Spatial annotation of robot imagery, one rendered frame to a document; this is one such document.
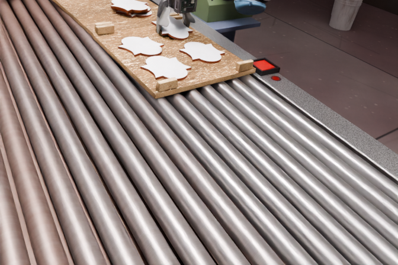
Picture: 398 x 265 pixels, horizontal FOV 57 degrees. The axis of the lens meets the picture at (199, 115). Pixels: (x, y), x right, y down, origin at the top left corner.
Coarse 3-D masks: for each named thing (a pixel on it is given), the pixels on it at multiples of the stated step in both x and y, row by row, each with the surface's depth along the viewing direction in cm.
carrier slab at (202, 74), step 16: (128, 32) 123; (144, 32) 125; (160, 32) 126; (192, 32) 129; (112, 48) 112; (176, 48) 117; (128, 64) 104; (144, 64) 105; (192, 64) 108; (208, 64) 110; (224, 64) 111; (144, 80) 98; (192, 80) 100; (208, 80) 102; (224, 80) 106; (160, 96) 94
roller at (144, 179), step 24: (24, 0) 145; (48, 24) 125; (72, 72) 101; (96, 96) 92; (96, 120) 87; (120, 144) 78; (144, 168) 72; (144, 192) 69; (168, 216) 63; (192, 240) 60; (192, 264) 57
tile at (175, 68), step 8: (152, 56) 108; (160, 56) 109; (152, 64) 104; (160, 64) 104; (168, 64) 105; (176, 64) 105; (152, 72) 100; (160, 72) 101; (168, 72) 101; (176, 72) 102; (184, 72) 102
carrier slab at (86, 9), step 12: (60, 0) 141; (72, 0) 143; (84, 0) 144; (96, 0) 146; (108, 0) 147; (144, 0) 152; (72, 12) 132; (84, 12) 133; (96, 12) 135; (108, 12) 136; (156, 12) 142; (84, 24) 124; (120, 24) 128; (132, 24) 129; (144, 24) 130
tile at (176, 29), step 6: (174, 18) 130; (174, 24) 127; (180, 24) 128; (162, 30) 122; (168, 30) 123; (174, 30) 124; (180, 30) 125; (186, 30) 126; (174, 36) 121; (180, 36) 122; (186, 36) 123
